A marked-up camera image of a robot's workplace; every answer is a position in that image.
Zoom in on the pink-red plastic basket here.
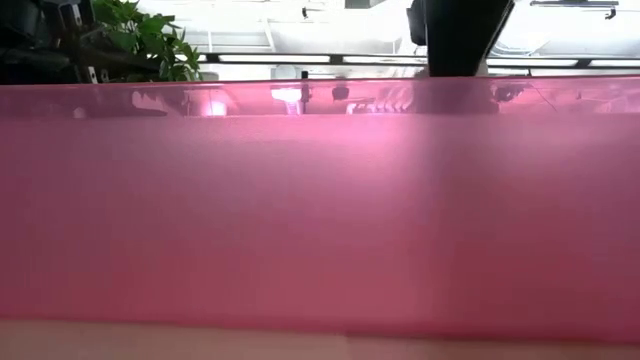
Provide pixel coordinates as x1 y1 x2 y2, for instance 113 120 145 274
0 74 640 346

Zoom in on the black horizontal window rail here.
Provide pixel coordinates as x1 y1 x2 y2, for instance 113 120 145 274
197 51 640 70

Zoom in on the green leafy plant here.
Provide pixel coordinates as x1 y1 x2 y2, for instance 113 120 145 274
91 0 204 84

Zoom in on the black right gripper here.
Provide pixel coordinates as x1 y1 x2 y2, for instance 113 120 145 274
407 0 516 79

